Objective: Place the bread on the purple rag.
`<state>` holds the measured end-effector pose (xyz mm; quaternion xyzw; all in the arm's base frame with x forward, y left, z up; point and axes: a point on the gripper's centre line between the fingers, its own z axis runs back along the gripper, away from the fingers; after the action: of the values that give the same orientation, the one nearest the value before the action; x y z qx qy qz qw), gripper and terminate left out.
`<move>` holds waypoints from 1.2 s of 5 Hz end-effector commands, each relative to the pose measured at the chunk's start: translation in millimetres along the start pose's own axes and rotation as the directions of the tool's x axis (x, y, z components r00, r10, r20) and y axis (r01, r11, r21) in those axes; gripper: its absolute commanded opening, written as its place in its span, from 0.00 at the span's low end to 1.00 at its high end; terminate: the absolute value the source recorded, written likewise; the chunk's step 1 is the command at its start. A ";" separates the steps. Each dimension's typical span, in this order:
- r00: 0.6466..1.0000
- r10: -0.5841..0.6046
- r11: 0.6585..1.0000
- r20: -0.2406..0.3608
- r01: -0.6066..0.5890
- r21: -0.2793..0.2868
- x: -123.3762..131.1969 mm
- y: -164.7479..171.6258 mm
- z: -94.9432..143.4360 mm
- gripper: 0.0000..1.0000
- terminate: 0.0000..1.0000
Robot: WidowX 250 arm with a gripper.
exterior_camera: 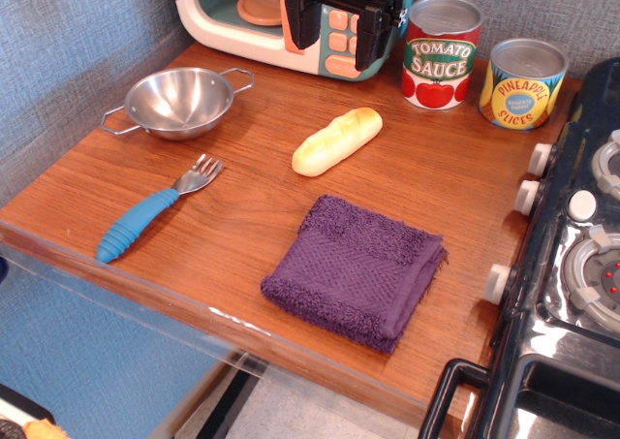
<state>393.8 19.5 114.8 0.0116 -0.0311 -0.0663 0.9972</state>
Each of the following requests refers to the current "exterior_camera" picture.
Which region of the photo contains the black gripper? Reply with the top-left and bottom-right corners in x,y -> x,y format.
284,0 -> 407,71

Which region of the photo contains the yellow toy bread loaf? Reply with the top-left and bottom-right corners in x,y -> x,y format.
292,108 -> 384,177

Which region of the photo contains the purple folded rag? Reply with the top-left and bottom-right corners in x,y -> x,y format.
261,195 -> 448,354

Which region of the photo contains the white teal toy microwave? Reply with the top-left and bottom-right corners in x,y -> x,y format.
175,0 -> 412,81

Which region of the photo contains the tomato sauce can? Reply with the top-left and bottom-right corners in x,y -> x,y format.
401,0 -> 482,110

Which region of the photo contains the pineapple slices can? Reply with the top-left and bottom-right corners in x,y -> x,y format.
479,38 -> 569,131

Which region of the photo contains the white stove knob upper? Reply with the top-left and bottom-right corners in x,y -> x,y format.
528,143 -> 555,177

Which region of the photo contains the white stove knob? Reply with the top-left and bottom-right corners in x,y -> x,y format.
513,180 -> 541,216
528,143 -> 555,177
483,264 -> 512,306

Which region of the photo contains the white stove knob middle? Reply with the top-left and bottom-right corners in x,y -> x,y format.
513,180 -> 541,216

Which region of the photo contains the white stove knob lower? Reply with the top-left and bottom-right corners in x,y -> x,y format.
483,264 -> 512,306

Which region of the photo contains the grey stove burner rear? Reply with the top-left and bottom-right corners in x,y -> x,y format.
591,129 -> 620,200

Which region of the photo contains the grey stove burner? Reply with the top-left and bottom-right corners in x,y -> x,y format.
562,225 -> 619,333
591,129 -> 620,200

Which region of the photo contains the white round stove button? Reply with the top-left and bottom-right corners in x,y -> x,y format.
568,190 -> 597,222

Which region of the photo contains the grey stove burner front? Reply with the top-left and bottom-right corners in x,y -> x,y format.
562,225 -> 619,333

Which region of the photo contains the black toy stove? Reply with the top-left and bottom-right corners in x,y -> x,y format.
472,58 -> 619,438

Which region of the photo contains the clear acrylic table guard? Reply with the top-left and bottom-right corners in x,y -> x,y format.
1,220 -> 429,427

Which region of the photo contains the steel bowl with handles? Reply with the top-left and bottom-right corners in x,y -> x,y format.
100,67 -> 254,141

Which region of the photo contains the blue handled metal spork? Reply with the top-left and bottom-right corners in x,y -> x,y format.
96,153 -> 223,263

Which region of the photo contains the black oven door handle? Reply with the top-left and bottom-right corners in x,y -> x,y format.
418,359 -> 489,439

